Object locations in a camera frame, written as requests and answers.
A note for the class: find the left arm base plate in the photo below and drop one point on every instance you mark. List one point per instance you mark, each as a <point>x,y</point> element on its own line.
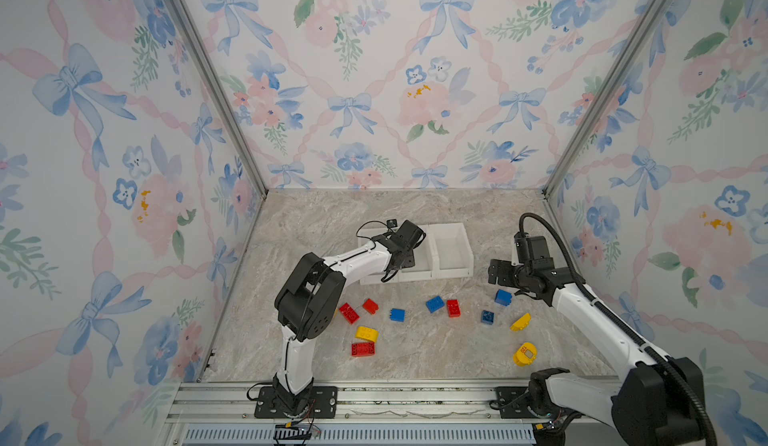
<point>314,402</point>

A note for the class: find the long red lego brick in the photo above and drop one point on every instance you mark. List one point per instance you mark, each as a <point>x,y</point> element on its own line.
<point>349,313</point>

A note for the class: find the red lego brick front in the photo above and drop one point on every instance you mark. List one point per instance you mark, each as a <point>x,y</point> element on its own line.
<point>363,349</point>

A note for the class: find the dark blue lego brick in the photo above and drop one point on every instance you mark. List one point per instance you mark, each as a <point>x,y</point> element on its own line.
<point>487,317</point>

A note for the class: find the yellow curved lego piece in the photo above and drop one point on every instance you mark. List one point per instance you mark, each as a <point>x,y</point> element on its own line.
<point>521,323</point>

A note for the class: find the small red lego brick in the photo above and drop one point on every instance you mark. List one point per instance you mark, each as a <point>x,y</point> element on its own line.
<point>370,306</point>

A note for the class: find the aluminium mounting rail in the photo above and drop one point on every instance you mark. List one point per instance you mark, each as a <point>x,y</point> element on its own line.
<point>398,412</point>

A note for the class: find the white three-compartment bin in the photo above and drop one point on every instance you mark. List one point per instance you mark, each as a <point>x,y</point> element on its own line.
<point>445,254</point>

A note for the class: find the yellow printed lego piece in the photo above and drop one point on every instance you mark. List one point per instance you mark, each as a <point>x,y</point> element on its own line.
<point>525,355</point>

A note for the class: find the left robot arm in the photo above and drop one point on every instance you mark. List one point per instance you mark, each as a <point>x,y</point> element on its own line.
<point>310,296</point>

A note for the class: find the red lego brick right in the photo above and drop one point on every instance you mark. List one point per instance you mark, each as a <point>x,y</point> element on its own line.
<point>453,308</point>

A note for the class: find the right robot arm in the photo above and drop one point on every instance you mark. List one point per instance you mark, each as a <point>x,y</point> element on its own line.
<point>660,399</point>

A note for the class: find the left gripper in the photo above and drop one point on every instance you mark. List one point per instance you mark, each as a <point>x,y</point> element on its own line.
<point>410,259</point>

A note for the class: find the yellow lego brick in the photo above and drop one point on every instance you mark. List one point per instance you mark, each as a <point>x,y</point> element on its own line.
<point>366,334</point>

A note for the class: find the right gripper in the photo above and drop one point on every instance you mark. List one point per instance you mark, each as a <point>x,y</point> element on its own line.
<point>505,266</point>

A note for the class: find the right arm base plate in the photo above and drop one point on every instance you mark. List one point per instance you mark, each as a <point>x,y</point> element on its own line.
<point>515,402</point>

